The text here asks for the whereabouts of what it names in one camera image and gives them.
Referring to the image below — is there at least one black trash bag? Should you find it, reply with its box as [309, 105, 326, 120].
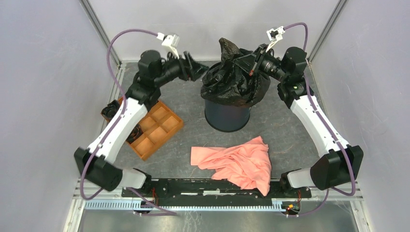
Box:
[201, 37, 271, 108]
[126, 124, 143, 144]
[101, 100, 120, 122]

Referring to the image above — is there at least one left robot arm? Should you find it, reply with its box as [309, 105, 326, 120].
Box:
[74, 50, 209, 197]

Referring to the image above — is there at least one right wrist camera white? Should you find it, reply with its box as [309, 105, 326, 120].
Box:
[265, 26, 285, 52]

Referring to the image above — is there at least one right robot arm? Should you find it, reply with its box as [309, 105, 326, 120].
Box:
[233, 44, 364, 197]

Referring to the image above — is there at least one dark blue trash bin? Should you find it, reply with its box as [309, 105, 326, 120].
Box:
[205, 100, 250, 132]

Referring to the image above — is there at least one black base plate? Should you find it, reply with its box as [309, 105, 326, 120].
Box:
[138, 178, 312, 207]

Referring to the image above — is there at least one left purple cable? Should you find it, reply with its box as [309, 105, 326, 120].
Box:
[79, 29, 177, 217]

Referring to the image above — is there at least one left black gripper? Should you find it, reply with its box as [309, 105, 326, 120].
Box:
[154, 49, 210, 88]

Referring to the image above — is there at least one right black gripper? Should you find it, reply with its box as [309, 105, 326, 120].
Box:
[233, 44, 288, 83]

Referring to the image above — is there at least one pink cloth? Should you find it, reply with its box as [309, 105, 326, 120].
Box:
[190, 136, 272, 197]

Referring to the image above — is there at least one orange compartment tray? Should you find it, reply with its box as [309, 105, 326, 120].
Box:
[101, 97, 185, 162]

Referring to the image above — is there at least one aluminium slotted rail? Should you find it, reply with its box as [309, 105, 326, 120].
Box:
[85, 200, 285, 212]

